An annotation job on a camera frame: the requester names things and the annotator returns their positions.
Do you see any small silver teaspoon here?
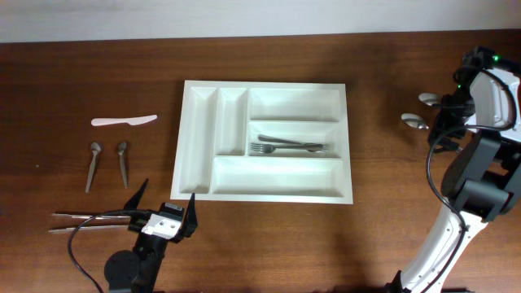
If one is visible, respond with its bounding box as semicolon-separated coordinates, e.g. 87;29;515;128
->
85;142;103;193
117;142;129;189

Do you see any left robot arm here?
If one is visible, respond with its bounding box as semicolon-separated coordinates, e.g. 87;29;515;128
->
104;182;198;292

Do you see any white cutlery tray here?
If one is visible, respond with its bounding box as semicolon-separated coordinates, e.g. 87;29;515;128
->
170;81;353;204

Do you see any white plastic knife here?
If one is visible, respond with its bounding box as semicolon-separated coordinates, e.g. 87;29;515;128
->
90;115;158;127

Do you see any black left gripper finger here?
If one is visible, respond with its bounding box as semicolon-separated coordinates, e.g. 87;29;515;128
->
180;193;198;238
124;178;149;210

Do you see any silver fork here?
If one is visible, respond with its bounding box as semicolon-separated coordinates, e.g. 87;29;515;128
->
257;134;317;146
249;142;330;154

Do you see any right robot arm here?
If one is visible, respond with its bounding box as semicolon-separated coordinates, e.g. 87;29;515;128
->
383;46;520;292

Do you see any large silver spoon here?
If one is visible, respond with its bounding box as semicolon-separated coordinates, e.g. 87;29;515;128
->
401;113;429;130
418;93;442;108

